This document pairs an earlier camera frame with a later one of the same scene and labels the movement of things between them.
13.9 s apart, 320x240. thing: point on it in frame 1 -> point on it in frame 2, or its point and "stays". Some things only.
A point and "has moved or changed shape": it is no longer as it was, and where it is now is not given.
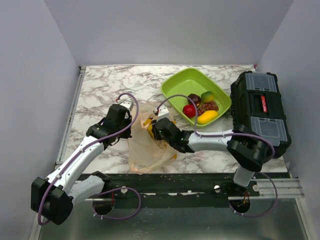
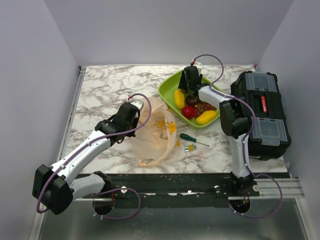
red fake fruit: x=189 y=110 stays
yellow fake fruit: x=150 y=128 -> x=179 y=97
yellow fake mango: x=206 y=116 stays
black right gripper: x=155 y=131 -> x=181 y=85
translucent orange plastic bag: x=144 y=153 has moved or changed shape
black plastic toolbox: x=257 y=106 stays
